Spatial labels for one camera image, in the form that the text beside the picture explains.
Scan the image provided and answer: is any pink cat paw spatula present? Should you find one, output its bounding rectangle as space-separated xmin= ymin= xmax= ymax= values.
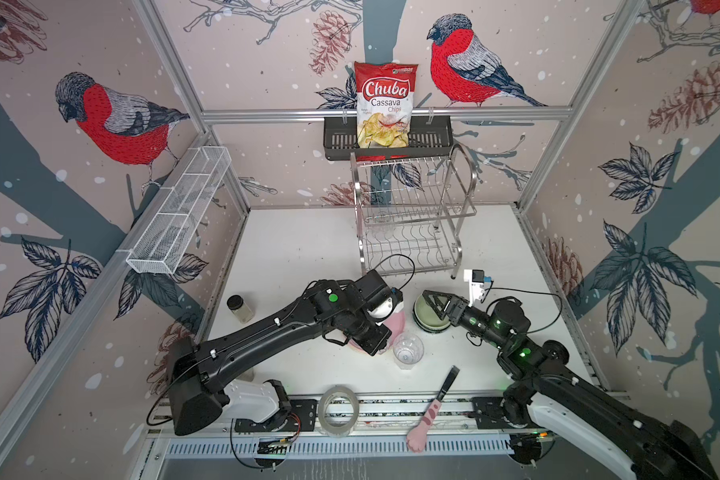
xmin=406 ymin=366 xmax=460 ymax=453

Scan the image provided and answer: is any red Chuba cassava chips bag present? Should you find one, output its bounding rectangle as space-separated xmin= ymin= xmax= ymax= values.
xmin=354 ymin=62 xmax=418 ymax=149

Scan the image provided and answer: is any steel two-tier dish rack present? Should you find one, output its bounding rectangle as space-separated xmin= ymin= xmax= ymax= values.
xmin=350 ymin=144 xmax=477 ymax=278

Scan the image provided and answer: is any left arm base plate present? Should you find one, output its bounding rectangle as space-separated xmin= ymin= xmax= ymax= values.
xmin=259 ymin=398 xmax=318 ymax=433

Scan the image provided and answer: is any black wire wall basket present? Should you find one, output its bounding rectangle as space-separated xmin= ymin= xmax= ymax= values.
xmin=323 ymin=115 xmax=454 ymax=161

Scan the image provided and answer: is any pink plate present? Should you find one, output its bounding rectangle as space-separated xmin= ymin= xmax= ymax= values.
xmin=349 ymin=312 xmax=405 ymax=356

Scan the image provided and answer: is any white mesh wall shelf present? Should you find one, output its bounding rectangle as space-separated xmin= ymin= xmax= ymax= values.
xmin=126 ymin=146 xmax=231 ymax=275

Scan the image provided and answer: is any small glass spice jar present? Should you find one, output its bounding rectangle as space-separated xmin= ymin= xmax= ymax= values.
xmin=226 ymin=294 xmax=254 ymax=323

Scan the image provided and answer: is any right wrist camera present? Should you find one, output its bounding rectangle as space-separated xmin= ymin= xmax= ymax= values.
xmin=463 ymin=269 xmax=493 ymax=306

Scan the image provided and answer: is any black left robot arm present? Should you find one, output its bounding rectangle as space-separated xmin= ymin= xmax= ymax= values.
xmin=164 ymin=270 xmax=403 ymax=436

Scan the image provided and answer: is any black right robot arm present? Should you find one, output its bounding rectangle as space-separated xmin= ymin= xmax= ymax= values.
xmin=422 ymin=290 xmax=717 ymax=479

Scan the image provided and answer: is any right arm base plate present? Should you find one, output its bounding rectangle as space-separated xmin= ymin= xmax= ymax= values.
xmin=471 ymin=396 xmax=545 ymax=432

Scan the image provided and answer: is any light green bowl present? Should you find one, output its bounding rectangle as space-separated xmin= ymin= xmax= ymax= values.
xmin=413 ymin=295 xmax=451 ymax=334

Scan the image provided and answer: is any clear tape roll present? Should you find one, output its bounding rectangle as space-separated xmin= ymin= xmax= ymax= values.
xmin=317 ymin=385 xmax=360 ymax=438

